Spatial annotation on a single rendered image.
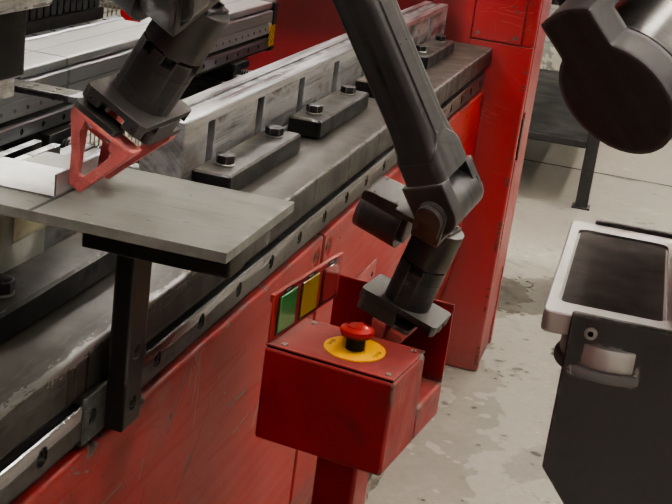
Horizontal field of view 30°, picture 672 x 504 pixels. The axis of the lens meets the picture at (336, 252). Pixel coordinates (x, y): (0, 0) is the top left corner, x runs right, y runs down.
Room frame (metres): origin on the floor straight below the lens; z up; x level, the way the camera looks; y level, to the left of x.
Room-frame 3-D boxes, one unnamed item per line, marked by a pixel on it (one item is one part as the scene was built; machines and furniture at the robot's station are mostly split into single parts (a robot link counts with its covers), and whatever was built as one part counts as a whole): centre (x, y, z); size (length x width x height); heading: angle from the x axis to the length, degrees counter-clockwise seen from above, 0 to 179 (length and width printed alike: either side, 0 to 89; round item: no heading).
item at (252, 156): (1.70, 0.14, 0.89); 0.30 x 0.05 x 0.03; 166
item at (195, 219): (1.09, 0.19, 1.00); 0.26 x 0.18 x 0.01; 76
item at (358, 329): (1.33, -0.04, 0.79); 0.04 x 0.04 x 0.04
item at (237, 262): (1.08, 0.16, 0.88); 0.14 x 0.04 x 0.22; 76
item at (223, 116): (2.35, 0.03, 0.92); 1.67 x 0.06 x 0.10; 166
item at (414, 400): (1.38, -0.04, 0.75); 0.20 x 0.16 x 0.18; 159
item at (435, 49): (2.86, -0.15, 0.89); 0.30 x 0.05 x 0.03; 166
